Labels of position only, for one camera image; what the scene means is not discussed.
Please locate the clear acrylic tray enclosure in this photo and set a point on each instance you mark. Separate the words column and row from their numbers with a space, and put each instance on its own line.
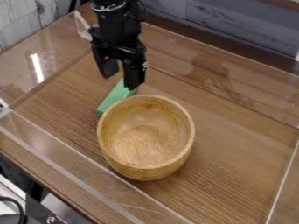
column 201, row 151

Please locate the black metal table frame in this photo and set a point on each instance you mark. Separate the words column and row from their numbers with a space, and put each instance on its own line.
column 26, row 201

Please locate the green rectangular block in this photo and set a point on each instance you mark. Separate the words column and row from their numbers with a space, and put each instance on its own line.
column 119, row 93

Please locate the brown wooden bowl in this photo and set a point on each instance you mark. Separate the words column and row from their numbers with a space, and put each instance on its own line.
column 146, row 134

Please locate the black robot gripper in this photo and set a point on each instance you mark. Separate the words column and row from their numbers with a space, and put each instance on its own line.
column 115, row 40

